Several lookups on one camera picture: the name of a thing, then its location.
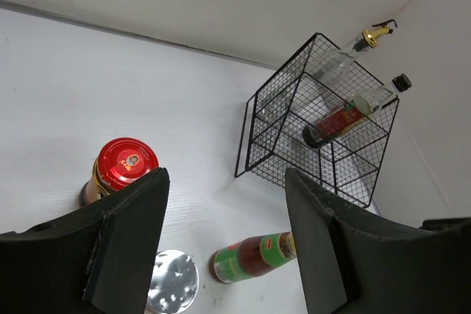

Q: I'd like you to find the clear glass oil bottle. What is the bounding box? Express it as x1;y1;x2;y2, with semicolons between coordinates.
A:
257;19;400;127

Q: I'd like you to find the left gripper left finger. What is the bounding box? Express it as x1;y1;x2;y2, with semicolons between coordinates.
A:
1;168;170;313

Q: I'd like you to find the red lid jar back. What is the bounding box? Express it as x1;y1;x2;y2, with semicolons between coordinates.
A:
78;138;159;207

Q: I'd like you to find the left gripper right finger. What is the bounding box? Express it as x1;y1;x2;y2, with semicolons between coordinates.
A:
285;168;470;313

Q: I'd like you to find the dark soy sauce bottle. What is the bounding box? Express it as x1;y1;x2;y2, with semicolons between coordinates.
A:
302;74;412;149

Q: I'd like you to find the green label sauce bottle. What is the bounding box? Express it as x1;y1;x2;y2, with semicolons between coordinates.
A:
208;232;297;284

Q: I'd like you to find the silver lid shaker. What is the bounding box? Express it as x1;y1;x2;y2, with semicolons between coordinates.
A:
145;249;200;314

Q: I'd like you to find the black wire rack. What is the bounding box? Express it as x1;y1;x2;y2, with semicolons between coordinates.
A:
235;32;400;208

